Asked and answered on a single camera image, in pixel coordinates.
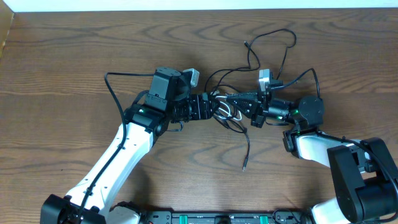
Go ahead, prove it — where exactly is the left camera black cable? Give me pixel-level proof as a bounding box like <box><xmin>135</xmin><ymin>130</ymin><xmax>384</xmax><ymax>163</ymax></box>
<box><xmin>76</xmin><ymin>72</ymin><xmax>155</xmax><ymax>222</ymax></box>

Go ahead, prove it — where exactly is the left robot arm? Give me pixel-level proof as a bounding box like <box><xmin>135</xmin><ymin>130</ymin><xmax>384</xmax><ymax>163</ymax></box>
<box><xmin>40</xmin><ymin>67</ymin><xmax>220</xmax><ymax>223</ymax></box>

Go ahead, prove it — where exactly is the white usb cable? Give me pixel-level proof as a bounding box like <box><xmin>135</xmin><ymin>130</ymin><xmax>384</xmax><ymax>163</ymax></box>
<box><xmin>214</xmin><ymin>95</ymin><xmax>243</xmax><ymax>122</ymax></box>

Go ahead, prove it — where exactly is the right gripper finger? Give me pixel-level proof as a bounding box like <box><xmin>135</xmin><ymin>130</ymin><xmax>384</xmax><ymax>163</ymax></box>
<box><xmin>232</xmin><ymin>101</ymin><xmax>258</xmax><ymax>118</ymax></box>
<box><xmin>226</xmin><ymin>92</ymin><xmax>259</xmax><ymax>104</ymax></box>

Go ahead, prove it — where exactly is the camera black cable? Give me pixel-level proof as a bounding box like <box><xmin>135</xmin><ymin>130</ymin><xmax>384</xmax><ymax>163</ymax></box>
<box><xmin>272</xmin><ymin>67</ymin><xmax>398</xmax><ymax>215</ymax></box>
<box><xmin>76</xmin><ymin>72</ymin><xmax>155</xmax><ymax>222</ymax></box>

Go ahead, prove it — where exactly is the thin black usb cable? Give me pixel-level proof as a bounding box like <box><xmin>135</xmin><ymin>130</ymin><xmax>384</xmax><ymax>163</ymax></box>
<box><xmin>213</xmin><ymin>108</ymin><xmax>251</xmax><ymax>172</ymax></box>

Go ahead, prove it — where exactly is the right camera black cable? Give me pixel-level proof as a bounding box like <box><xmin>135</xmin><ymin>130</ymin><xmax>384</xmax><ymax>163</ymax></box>
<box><xmin>272</xmin><ymin>67</ymin><xmax>398</xmax><ymax>215</ymax></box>

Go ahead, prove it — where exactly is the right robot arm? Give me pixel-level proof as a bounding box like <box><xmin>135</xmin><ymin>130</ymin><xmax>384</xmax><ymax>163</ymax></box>
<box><xmin>226</xmin><ymin>92</ymin><xmax>397</xmax><ymax>223</ymax></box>

